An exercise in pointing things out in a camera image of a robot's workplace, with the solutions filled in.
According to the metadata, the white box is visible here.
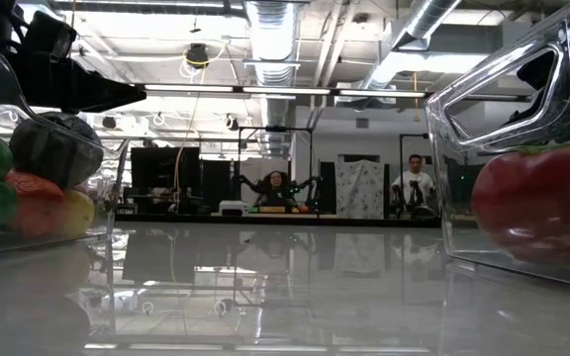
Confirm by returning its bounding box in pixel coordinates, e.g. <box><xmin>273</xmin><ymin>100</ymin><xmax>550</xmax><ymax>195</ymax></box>
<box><xmin>218</xmin><ymin>200</ymin><xmax>247</xmax><ymax>218</ymax></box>

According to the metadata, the black cabinet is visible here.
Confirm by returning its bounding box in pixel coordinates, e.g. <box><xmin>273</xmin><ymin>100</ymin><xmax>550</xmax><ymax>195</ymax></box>
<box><xmin>130</xmin><ymin>146</ymin><xmax>201</xmax><ymax>214</ymax></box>

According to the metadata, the yellow hanging cable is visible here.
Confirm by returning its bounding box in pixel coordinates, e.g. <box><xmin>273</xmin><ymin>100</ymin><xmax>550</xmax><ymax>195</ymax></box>
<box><xmin>172</xmin><ymin>44</ymin><xmax>230</xmax><ymax>214</ymax></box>

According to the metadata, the orange carrot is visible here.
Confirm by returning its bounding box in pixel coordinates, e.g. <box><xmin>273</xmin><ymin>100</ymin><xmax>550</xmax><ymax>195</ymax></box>
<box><xmin>7</xmin><ymin>195</ymin><xmax>71</xmax><ymax>238</ymax></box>

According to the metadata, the yellow banana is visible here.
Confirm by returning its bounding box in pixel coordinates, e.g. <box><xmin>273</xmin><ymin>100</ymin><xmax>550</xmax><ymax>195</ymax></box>
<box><xmin>59</xmin><ymin>189</ymin><xmax>96</xmax><ymax>237</ymax></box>

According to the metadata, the smooth silver air duct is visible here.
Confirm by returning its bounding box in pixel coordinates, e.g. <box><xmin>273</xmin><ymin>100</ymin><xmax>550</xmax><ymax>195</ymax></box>
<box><xmin>363</xmin><ymin>0</ymin><xmax>464</xmax><ymax>90</ymax></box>

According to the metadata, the person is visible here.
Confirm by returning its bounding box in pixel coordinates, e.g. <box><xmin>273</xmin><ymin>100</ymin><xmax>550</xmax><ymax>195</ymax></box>
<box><xmin>389</xmin><ymin>153</ymin><xmax>437</xmax><ymax>219</ymax></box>
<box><xmin>253</xmin><ymin>170</ymin><xmax>300</xmax><ymax>209</ymax></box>

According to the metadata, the black stand frame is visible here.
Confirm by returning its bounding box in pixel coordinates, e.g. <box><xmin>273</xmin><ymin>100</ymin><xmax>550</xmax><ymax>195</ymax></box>
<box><xmin>237</xmin><ymin>126</ymin><xmax>315</xmax><ymax>214</ymax></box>
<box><xmin>398</xmin><ymin>132</ymin><xmax>434</xmax><ymax>199</ymax></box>

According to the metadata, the dark purple onion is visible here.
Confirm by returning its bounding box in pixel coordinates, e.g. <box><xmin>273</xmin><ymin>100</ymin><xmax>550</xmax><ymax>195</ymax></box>
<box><xmin>8</xmin><ymin>111</ymin><xmax>105</xmax><ymax>191</ymax></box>

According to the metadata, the floral cloth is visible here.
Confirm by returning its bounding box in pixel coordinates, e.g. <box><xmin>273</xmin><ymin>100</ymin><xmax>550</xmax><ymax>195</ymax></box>
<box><xmin>333</xmin><ymin>158</ymin><xmax>386</xmax><ymax>220</ymax></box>

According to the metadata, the ceiling light strip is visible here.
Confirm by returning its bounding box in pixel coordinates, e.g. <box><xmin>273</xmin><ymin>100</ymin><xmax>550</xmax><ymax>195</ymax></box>
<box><xmin>143</xmin><ymin>84</ymin><xmax>236</xmax><ymax>93</ymax></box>
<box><xmin>338</xmin><ymin>89</ymin><xmax>427</xmax><ymax>98</ymax></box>
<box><xmin>242</xmin><ymin>86</ymin><xmax>333</xmax><ymax>96</ymax></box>

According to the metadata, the black dome camera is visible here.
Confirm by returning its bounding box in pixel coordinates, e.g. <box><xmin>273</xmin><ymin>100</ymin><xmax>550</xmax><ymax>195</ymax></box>
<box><xmin>184</xmin><ymin>43</ymin><xmax>211</xmax><ymax>69</ymax></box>

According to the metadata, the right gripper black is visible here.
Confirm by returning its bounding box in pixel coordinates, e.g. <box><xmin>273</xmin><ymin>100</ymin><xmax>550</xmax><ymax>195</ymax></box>
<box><xmin>506</xmin><ymin>48</ymin><xmax>557</xmax><ymax>126</ymax></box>

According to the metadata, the ribbed silver air duct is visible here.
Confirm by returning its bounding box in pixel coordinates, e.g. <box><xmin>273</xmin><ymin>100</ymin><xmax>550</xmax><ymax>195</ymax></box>
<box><xmin>244</xmin><ymin>0</ymin><xmax>299</xmax><ymax>159</ymax></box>

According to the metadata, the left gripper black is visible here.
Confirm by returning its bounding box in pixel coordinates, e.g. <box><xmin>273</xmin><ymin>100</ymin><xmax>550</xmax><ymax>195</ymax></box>
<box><xmin>17</xmin><ymin>10</ymin><xmax>148</xmax><ymax>116</ymax></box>

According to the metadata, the red tomato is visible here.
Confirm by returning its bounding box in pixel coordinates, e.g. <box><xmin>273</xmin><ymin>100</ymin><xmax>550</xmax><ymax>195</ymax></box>
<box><xmin>470</xmin><ymin>142</ymin><xmax>570</xmax><ymax>268</ymax></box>

